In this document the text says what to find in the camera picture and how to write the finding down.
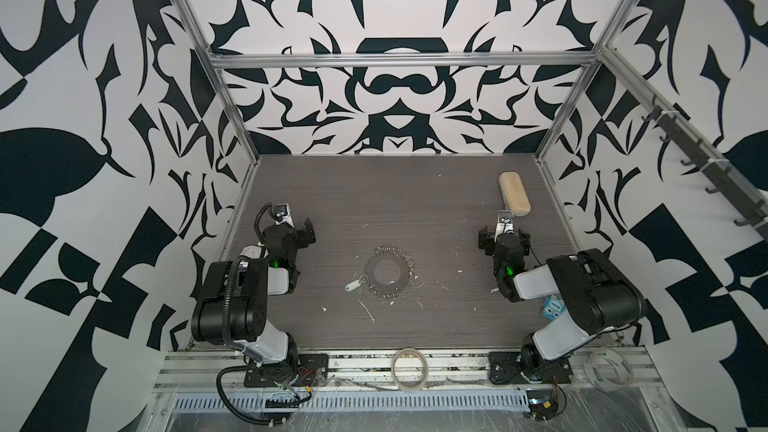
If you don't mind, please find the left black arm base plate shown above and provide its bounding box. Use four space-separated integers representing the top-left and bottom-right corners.
244 353 329 388

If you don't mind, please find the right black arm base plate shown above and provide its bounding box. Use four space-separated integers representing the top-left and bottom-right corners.
488 347 573 385

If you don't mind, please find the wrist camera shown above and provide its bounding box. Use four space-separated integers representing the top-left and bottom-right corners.
270 203 294 227
495 210 514 236

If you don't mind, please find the white slotted cable duct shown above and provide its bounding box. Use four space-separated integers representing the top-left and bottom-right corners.
173 389 530 414

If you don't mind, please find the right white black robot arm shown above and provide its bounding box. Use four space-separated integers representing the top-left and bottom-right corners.
478 227 646 385

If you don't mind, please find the light blue small toy block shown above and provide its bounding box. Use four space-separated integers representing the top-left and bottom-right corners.
541 295 566 321

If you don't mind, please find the small electronics board right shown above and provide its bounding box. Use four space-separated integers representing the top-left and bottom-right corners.
525 384 568 422

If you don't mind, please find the clear tape roll right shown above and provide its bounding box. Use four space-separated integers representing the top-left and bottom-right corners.
584 347 634 393

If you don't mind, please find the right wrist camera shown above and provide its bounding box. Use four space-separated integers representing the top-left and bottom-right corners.
495 210 514 236

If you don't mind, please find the beige sponge block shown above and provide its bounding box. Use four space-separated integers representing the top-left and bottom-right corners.
498 172 531 217

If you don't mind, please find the black wall hook rail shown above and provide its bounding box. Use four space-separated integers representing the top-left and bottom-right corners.
643 95 767 241

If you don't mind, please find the mint green key tag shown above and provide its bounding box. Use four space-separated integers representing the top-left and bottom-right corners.
344 277 367 293

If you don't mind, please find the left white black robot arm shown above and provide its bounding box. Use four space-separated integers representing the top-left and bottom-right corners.
191 219 316 369

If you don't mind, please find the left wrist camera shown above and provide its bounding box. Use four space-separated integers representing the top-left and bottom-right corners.
270 203 294 227

